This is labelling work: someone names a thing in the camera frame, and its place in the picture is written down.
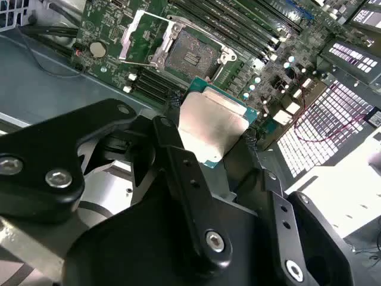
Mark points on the metal socket cover frame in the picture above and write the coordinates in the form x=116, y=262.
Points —
x=128, y=37

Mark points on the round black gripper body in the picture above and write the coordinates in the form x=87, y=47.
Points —
x=134, y=253

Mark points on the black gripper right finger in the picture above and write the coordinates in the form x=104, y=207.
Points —
x=279, y=238

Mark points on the silver green CPU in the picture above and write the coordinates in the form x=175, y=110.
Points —
x=208, y=122

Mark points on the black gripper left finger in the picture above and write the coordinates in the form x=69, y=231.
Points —
x=35, y=155

